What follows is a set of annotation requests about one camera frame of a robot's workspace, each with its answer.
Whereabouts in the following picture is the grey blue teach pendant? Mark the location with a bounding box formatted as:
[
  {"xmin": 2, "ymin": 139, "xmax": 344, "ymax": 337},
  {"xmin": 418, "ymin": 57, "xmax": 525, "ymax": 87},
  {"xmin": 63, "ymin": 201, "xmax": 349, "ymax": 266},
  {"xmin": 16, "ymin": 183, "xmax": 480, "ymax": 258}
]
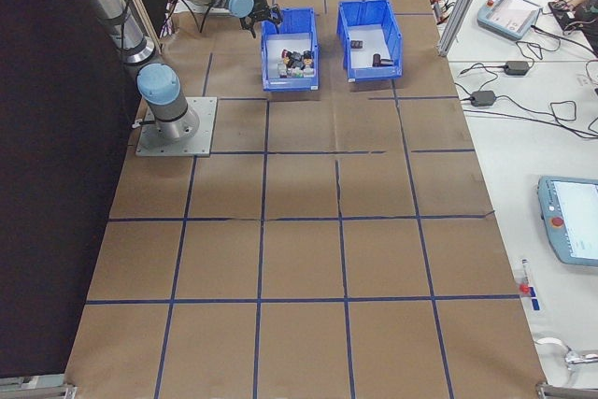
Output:
[
  {"xmin": 535, "ymin": 175, "xmax": 598, "ymax": 268},
  {"xmin": 476, "ymin": 0, "xmax": 546, "ymax": 43}
]

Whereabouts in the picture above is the blue plastic battery bin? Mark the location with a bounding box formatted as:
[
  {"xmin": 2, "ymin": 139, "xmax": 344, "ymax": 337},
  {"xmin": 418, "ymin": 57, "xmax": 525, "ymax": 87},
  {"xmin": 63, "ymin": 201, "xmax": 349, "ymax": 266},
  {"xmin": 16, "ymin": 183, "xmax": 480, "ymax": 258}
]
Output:
[{"xmin": 336, "ymin": 0, "xmax": 404, "ymax": 84}]

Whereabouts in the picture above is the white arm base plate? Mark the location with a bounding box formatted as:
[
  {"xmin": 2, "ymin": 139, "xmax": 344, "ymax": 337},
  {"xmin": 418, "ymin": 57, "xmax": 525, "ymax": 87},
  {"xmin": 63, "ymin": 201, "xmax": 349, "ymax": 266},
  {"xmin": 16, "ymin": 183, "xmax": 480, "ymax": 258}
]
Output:
[{"xmin": 135, "ymin": 96, "xmax": 219, "ymax": 157}]

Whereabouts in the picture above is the silver metal clamp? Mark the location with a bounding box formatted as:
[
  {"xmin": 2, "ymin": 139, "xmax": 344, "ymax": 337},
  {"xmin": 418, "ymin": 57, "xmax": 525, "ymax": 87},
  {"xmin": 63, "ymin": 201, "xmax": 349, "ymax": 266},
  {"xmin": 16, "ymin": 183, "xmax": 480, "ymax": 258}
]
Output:
[{"xmin": 562, "ymin": 347, "xmax": 598, "ymax": 370}]

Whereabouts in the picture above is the black electronics box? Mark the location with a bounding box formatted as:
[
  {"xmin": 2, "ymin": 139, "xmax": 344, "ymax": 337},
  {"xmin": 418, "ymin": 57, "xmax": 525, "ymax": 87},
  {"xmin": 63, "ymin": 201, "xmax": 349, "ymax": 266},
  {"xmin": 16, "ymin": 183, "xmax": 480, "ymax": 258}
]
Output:
[{"xmin": 547, "ymin": 0, "xmax": 578, "ymax": 21}]

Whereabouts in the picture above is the white foam liner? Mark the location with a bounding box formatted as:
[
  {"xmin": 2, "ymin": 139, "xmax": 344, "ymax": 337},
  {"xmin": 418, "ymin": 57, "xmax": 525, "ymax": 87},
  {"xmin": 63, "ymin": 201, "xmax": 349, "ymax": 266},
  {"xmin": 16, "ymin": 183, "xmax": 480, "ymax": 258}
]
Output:
[{"xmin": 348, "ymin": 24, "xmax": 396, "ymax": 71}]

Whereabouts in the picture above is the blue plastic button bin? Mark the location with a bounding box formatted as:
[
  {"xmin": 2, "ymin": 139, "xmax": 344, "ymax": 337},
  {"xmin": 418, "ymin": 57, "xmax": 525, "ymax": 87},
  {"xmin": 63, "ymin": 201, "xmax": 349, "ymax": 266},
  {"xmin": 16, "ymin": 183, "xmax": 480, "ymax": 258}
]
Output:
[{"xmin": 260, "ymin": 7, "xmax": 322, "ymax": 93}]

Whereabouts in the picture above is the marker pen red cap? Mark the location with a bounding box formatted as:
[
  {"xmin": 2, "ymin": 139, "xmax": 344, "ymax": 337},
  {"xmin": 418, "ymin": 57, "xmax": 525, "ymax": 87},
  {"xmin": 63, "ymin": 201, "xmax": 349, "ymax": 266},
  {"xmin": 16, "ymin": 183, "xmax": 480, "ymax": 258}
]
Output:
[{"xmin": 518, "ymin": 256, "xmax": 534, "ymax": 297}]

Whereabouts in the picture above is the aluminium profile rail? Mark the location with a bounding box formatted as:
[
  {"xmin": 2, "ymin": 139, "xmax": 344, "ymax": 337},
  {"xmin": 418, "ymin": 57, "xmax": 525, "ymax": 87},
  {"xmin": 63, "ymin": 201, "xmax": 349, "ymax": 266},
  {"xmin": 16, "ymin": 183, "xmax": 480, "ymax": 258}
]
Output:
[
  {"xmin": 535, "ymin": 380, "xmax": 598, "ymax": 399},
  {"xmin": 0, "ymin": 374, "xmax": 77, "ymax": 399}
]

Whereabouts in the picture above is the white ring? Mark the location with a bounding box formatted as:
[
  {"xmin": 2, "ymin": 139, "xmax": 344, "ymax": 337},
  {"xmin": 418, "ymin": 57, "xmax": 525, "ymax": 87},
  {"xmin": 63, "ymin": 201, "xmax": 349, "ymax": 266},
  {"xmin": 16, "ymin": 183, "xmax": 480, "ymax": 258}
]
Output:
[{"xmin": 534, "ymin": 333, "xmax": 569, "ymax": 349}]

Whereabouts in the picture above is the pile of push-button switches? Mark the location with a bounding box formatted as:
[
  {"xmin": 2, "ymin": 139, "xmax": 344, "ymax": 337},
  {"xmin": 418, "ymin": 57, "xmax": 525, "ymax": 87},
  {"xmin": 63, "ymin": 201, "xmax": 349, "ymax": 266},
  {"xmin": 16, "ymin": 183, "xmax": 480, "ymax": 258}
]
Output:
[{"xmin": 268, "ymin": 33, "xmax": 315, "ymax": 80}]

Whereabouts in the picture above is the tall aluminium post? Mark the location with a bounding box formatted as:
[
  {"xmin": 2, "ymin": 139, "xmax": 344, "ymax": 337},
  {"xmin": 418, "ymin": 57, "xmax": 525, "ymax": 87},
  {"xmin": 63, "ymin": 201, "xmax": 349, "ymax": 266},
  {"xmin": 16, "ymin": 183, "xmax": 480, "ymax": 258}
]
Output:
[{"xmin": 437, "ymin": 0, "xmax": 499, "ymax": 58}]

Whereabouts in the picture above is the aluminium frame bar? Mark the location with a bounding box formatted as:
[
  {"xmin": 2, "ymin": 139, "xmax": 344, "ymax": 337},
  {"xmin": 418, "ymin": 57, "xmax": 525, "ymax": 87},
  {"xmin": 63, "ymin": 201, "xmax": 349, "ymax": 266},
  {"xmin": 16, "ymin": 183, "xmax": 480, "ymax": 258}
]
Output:
[{"xmin": 135, "ymin": 0, "xmax": 164, "ymax": 52}]

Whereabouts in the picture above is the black frame cover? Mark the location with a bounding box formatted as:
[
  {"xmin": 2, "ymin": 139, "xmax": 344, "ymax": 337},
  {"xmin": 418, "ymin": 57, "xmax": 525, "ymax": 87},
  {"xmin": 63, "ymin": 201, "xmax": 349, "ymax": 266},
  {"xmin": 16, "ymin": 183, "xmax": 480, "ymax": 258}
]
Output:
[{"xmin": 0, "ymin": 0, "xmax": 141, "ymax": 381}]

